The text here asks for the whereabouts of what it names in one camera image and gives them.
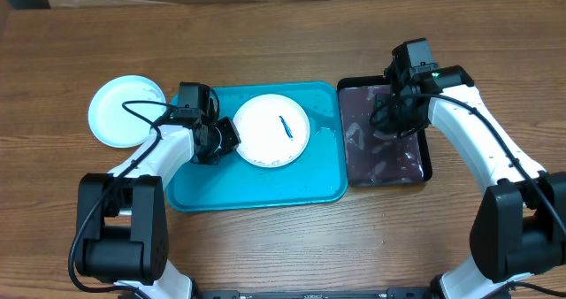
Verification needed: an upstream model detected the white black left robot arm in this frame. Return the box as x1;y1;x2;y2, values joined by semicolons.
68;117;240;298

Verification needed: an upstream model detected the pink plastic plate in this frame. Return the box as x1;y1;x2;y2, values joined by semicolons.
233;94;310;168

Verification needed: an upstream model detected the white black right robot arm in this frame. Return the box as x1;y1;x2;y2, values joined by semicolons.
370;65;565;298

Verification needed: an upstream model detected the black tray with water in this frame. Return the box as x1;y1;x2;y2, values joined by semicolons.
337;76;432;187

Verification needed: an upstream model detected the teal plastic tray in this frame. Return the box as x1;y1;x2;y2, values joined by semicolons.
166;81;348;212

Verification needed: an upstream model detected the light blue plastic plate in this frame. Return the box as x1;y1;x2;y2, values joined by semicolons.
88;75;166;149

